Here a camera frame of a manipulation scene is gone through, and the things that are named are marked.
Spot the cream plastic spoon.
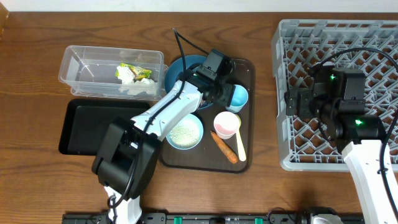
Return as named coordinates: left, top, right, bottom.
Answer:
left=236, top=114, right=246, bottom=161

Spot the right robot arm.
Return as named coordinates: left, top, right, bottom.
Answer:
left=285, top=63, right=397, bottom=223

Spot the grey dishwasher rack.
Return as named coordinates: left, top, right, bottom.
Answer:
left=271, top=19, right=397, bottom=172

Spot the black tray bin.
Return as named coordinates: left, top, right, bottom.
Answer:
left=58, top=99, right=150, bottom=156

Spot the light blue cup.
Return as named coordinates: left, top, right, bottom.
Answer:
left=226, top=85, right=249, bottom=113

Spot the white tissue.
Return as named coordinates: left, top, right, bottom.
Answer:
left=115, top=63, right=155, bottom=92

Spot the clear plastic bin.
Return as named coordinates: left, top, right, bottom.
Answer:
left=58, top=45, right=168, bottom=100

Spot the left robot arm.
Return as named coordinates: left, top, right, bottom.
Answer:
left=91, top=60, right=235, bottom=223

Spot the pink cup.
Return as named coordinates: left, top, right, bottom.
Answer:
left=213, top=111, right=240, bottom=139

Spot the orange carrot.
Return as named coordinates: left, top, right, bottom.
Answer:
left=210, top=131, right=238, bottom=164

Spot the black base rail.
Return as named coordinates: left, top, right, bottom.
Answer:
left=61, top=212, right=364, bottom=224

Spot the light blue rice bowl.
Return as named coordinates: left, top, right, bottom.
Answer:
left=166, top=114, right=204, bottom=150

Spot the yellow green snack wrapper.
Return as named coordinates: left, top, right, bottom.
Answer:
left=115, top=63, right=152, bottom=81

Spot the dark brown serving tray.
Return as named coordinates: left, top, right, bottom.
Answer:
left=159, top=58, right=256, bottom=174

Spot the dark blue plate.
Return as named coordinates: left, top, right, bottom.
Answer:
left=164, top=55, right=206, bottom=93

